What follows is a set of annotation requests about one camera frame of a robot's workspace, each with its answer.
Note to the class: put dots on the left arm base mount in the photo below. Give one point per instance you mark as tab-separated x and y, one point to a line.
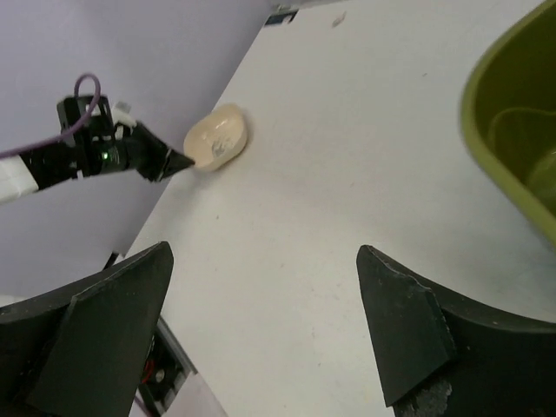
166	369

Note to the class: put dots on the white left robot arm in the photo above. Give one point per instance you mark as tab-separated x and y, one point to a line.
111	141

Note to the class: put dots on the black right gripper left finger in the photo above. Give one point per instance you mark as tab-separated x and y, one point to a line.
80	350

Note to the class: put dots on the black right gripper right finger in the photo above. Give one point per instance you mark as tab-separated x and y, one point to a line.
440	353

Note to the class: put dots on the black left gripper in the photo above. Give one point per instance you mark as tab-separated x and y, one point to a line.
148	155

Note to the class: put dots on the cream panda square dish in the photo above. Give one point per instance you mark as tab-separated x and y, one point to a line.
217	139

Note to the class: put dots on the olive green plastic bin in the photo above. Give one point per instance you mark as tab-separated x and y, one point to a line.
507	116

